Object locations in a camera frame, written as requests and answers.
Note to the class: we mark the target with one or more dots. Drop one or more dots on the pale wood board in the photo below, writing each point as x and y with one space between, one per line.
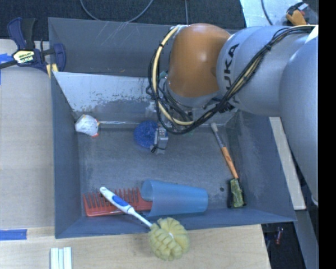
25 150

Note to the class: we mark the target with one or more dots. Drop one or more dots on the grey metal bin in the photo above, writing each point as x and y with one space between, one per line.
168 167

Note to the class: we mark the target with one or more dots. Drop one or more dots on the blue plastic cup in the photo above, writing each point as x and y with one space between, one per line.
176 198

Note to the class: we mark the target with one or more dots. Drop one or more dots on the red comb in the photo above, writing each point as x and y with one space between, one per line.
100 207

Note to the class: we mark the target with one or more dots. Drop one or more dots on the yellow sponge dish brush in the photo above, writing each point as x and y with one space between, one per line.
168 241

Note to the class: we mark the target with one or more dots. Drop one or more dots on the blue scouring ball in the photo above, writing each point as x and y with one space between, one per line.
144 134

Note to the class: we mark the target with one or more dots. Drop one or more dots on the white and red toy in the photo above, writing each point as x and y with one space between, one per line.
86 125

